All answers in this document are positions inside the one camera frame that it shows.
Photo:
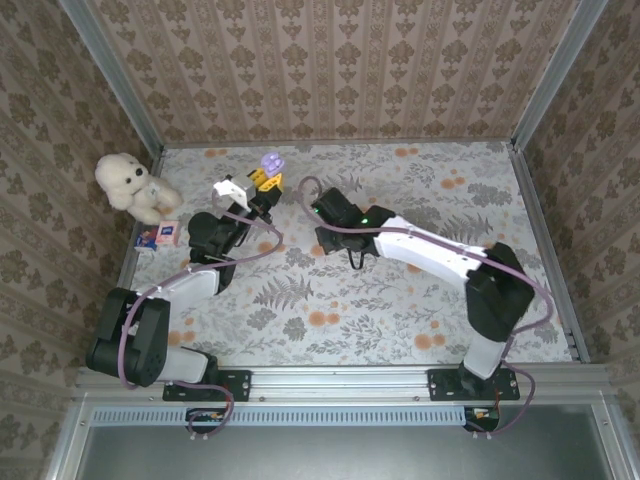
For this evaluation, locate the purple earbud charging case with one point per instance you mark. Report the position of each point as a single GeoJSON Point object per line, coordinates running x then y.
{"type": "Point", "coordinates": [272, 163]}

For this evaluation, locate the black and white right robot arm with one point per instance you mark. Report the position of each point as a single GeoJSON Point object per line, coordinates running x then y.
{"type": "Point", "coordinates": [500, 295]}

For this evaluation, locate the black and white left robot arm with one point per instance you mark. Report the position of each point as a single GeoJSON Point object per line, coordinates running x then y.
{"type": "Point", "coordinates": [145, 340]}

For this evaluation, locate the pink tissue pack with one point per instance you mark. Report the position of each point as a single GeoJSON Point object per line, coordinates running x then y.
{"type": "Point", "coordinates": [167, 233]}

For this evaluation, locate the small blue card box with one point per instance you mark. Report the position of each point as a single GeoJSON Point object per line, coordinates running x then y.
{"type": "Point", "coordinates": [146, 239]}

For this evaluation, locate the white plush teddy bear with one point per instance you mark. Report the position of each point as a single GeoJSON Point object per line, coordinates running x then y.
{"type": "Point", "coordinates": [130, 185]}

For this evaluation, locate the floral patterned table sheet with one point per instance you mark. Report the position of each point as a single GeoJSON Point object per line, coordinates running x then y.
{"type": "Point", "coordinates": [350, 340]}

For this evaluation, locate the grey metal panel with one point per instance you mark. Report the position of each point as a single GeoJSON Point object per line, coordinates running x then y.
{"type": "Point", "coordinates": [325, 455]}

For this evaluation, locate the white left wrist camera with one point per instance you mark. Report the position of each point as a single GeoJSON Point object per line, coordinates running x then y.
{"type": "Point", "coordinates": [230, 189]}

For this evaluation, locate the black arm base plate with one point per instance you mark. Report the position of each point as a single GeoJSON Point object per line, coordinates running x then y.
{"type": "Point", "coordinates": [240, 385]}
{"type": "Point", "coordinates": [440, 385]}

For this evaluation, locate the long aluminium frame rail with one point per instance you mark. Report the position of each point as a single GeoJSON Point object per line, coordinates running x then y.
{"type": "Point", "coordinates": [340, 382]}

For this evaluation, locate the aluminium frame corner post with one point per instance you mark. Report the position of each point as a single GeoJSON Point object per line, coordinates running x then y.
{"type": "Point", "coordinates": [560, 75]}
{"type": "Point", "coordinates": [112, 75]}

